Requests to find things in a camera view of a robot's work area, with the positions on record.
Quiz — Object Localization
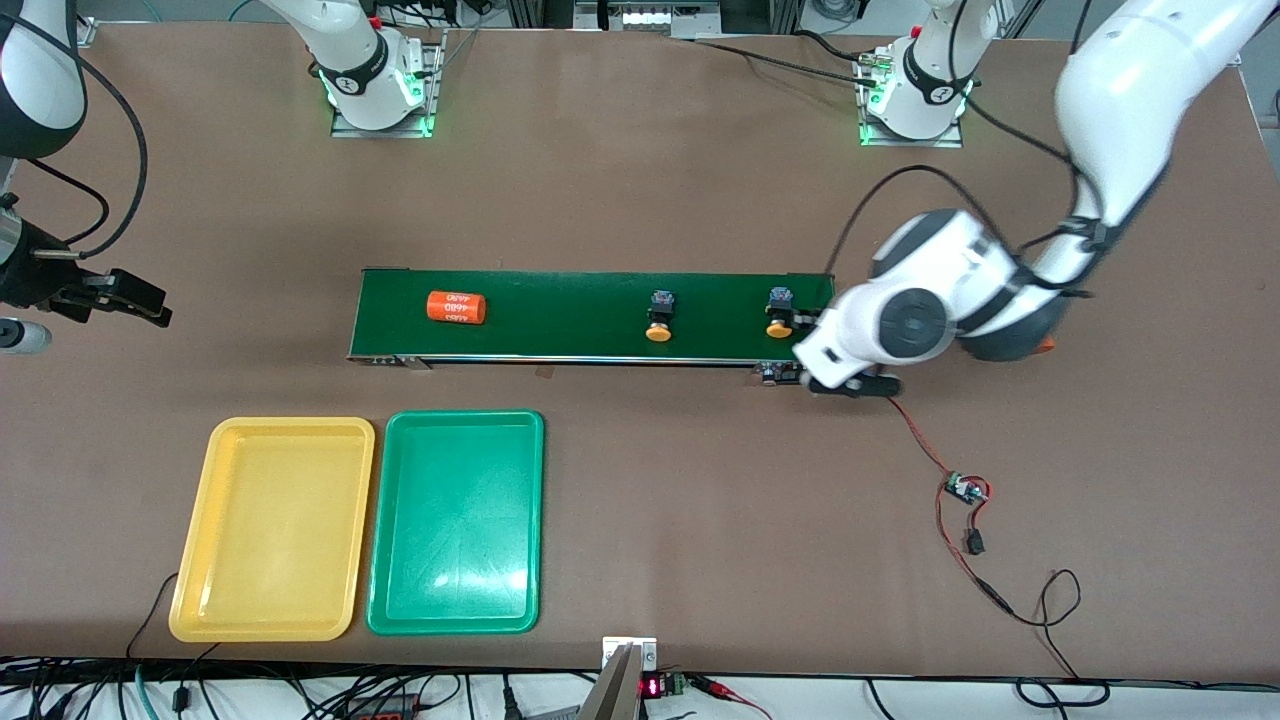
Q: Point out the grey metal camera mount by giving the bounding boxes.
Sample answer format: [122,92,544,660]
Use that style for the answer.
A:
[578,636,659,720]

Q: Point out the red black motor wire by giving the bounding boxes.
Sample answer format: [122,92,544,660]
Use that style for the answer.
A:
[885,395,956,481]

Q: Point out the green plastic tray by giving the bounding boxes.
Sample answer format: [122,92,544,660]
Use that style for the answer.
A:
[366,409,546,637]

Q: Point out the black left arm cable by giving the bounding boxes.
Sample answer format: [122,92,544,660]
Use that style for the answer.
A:
[825,0,1101,301]

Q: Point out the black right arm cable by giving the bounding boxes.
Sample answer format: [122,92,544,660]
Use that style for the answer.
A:
[25,45,149,261]

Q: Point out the red black power lead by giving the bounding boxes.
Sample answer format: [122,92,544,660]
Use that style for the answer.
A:
[935,495,1083,681]

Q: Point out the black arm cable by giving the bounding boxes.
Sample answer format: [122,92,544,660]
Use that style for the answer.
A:
[825,0,1101,301]
[25,45,149,261]

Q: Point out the black table cable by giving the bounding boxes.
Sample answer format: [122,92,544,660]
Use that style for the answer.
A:
[690,28,886,89]

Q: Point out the green conveyor belt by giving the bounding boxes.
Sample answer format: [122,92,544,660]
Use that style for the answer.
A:
[347,267,846,386]

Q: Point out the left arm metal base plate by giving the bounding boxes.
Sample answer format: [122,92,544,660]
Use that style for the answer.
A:
[860,95,964,149]

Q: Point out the yellow plastic tray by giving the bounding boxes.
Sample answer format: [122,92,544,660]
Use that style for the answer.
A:
[168,416,376,643]

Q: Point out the black power strip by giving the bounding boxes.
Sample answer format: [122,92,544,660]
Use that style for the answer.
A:
[340,693,421,720]

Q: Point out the thin black cable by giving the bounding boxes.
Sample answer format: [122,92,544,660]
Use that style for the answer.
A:
[125,572,216,663]

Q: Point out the aluminium frame structure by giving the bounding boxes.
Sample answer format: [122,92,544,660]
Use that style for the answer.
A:
[505,0,801,36]

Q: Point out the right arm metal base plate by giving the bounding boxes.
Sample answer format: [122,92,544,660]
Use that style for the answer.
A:
[330,28,448,139]

